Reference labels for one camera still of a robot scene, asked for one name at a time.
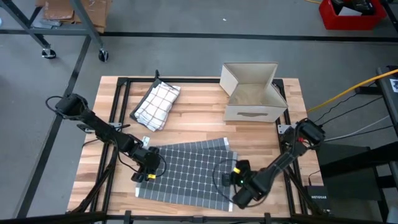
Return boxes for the red plastic bin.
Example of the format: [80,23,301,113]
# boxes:
[318,0,388,31]

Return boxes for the black side stand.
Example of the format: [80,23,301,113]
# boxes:
[317,141,398,219]

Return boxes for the grey towel white grid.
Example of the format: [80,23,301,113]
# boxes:
[135,137,239,213]

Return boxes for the white towel orange grid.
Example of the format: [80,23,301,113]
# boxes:
[133,81,182,132]

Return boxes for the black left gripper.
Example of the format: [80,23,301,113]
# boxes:
[131,146,162,184]

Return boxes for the yellow cable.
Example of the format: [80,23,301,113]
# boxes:
[306,68,398,113]

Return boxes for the brown cardboard sheets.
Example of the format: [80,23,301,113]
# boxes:
[35,0,113,34]

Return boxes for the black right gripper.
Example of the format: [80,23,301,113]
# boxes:
[221,159,257,189]

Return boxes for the grey metal cart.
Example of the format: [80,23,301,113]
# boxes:
[0,0,109,62]

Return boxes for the black aluminium rig frame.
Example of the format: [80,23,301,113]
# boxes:
[67,70,312,224]

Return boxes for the black Netgear switch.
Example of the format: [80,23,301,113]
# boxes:
[304,185,332,213]

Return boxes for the black cable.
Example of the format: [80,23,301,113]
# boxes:
[313,93,385,126]

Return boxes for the grey cable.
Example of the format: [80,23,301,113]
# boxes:
[323,114,391,144]

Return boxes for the beige fabric storage box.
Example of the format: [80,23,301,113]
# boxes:
[219,62,289,124]

